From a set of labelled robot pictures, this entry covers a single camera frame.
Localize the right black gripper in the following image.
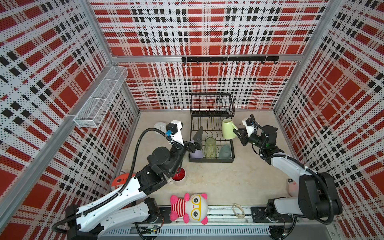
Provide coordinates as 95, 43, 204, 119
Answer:
233, 128, 265, 150

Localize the black wire dish rack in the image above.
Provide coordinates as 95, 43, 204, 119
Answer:
189, 93, 235, 163

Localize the tall green glass cup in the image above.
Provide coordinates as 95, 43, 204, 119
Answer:
204, 137, 217, 159

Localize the lilac plastic cup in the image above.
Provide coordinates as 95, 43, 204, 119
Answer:
190, 140, 204, 159

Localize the cream mug green handle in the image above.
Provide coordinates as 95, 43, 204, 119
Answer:
222, 119, 238, 140

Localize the teal plastic cup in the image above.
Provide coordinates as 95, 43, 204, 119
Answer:
218, 145, 232, 159

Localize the red and white mug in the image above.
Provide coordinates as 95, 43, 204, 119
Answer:
172, 167, 187, 186

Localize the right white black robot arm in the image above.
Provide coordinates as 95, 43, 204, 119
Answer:
233, 126, 343, 225

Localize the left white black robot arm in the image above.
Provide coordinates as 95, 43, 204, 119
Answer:
51, 120, 203, 240

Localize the white square device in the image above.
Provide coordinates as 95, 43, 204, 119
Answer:
154, 122, 167, 133

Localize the pink frog plush toy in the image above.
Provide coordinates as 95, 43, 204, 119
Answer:
287, 179, 299, 198

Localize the pink striped plush doll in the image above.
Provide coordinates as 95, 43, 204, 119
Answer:
170, 193, 209, 225

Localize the red shark plush toy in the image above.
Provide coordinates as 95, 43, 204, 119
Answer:
111, 173, 132, 191

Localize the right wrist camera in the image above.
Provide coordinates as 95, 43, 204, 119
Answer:
242, 118, 258, 137

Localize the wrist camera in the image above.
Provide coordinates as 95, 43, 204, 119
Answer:
166, 120, 184, 146
242, 118, 258, 137

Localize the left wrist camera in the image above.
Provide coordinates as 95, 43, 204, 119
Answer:
166, 120, 184, 146

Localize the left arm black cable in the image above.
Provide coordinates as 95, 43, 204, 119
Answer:
50, 127, 175, 235

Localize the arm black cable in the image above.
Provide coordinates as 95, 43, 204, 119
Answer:
50, 127, 175, 235
249, 113, 335, 226

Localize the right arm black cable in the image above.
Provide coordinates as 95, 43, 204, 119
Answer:
249, 113, 335, 226

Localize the beige rubber band ring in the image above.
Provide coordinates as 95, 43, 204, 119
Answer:
232, 203, 246, 219

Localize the black wall hook rail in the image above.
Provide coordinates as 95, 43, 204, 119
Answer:
181, 56, 280, 63

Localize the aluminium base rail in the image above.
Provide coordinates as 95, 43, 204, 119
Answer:
98, 205, 314, 240

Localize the white wire wall basket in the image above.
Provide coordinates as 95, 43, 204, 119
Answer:
74, 66, 128, 128

